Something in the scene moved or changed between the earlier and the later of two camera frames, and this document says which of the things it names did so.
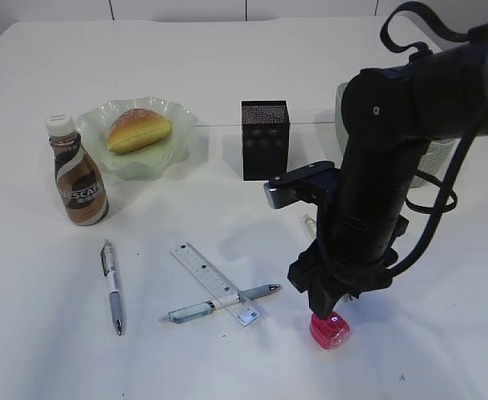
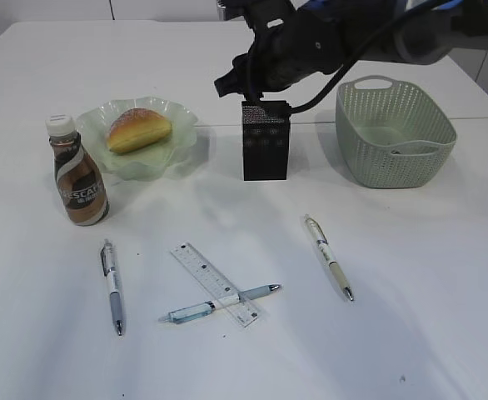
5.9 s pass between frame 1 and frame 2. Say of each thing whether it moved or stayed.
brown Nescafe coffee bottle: stayed
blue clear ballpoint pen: stayed
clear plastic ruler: stayed
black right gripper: moved
